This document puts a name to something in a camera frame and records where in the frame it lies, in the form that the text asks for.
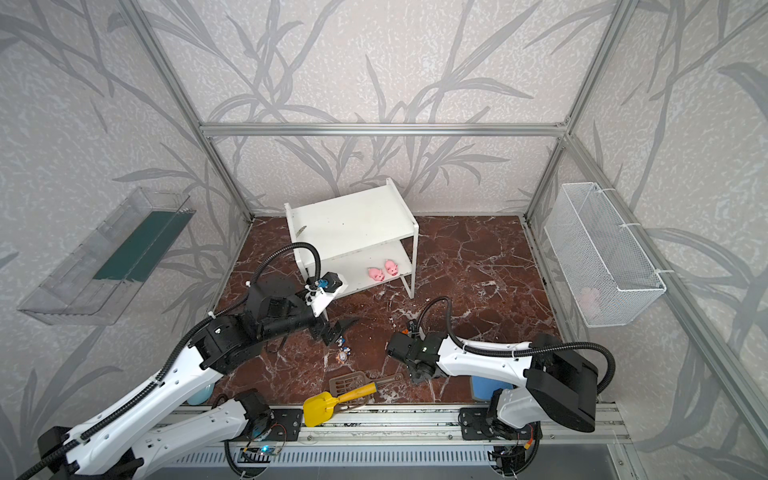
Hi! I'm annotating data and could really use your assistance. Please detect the aluminium front rail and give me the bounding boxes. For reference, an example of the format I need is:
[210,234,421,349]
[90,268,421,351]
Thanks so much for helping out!
[143,403,631,448]

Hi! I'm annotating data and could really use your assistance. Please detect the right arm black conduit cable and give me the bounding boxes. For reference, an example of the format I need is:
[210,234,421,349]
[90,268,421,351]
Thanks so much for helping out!
[415,296,617,397]

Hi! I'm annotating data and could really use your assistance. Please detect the pink toy in basket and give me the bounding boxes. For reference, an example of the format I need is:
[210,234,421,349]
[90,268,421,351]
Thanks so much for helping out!
[577,287,602,320]

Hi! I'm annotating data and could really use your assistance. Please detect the yellow toy shovel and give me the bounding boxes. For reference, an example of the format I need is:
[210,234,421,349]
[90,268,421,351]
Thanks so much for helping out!
[302,382,377,428]

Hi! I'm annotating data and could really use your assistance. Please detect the white wire mesh basket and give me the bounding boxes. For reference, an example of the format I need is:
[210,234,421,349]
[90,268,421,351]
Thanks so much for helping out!
[544,182,667,328]

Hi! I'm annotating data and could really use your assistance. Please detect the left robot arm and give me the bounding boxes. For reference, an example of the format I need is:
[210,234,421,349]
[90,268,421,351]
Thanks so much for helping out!
[21,272,352,479]

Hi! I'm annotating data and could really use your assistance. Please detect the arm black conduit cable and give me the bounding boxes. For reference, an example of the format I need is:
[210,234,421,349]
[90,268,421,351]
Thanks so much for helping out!
[14,241,323,480]
[415,296,617,397]

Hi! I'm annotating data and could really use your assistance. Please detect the clear plastic wall bin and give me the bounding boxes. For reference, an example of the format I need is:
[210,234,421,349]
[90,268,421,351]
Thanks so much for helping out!
[18,187,196,326]

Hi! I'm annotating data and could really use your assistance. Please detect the white two-tier shelf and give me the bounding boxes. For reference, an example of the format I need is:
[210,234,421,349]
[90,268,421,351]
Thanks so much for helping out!
[284,178,419,298]

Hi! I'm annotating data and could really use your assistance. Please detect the light blue round object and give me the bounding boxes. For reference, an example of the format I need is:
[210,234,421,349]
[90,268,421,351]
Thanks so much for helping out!
[186,384,215,406]

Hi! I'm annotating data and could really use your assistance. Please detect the green circuit board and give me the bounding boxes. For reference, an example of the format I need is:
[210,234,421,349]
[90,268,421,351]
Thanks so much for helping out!
[240,445,283,463]

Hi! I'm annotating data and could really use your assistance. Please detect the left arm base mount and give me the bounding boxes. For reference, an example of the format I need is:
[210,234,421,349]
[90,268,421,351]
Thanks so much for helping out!
[234,389,303,442]

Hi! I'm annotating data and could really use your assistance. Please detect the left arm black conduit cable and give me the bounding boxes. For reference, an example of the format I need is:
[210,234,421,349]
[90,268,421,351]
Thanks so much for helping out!
[14,241,323,480]

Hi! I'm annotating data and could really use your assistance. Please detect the blue sponge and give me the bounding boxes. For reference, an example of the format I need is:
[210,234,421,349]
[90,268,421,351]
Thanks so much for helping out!
[470,376,515,402]

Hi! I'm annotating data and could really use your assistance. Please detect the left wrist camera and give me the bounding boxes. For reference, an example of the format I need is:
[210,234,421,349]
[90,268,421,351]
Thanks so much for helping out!
[303,272,348,317]

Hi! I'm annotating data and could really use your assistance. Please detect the brown slotted spatula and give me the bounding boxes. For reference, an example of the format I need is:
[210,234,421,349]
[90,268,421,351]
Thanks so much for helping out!
[329,371,403,397]

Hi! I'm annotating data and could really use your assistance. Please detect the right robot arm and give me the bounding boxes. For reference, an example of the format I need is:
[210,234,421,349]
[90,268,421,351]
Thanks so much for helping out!
[386,332,599,433]

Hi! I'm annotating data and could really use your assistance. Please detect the pink pig toy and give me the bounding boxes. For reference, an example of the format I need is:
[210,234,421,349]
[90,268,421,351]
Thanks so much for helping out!
[384,259,400,277]
[367,267,386,282]

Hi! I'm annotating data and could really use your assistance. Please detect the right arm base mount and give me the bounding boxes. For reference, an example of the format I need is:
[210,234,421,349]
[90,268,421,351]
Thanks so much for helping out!
[458,407,542,442]

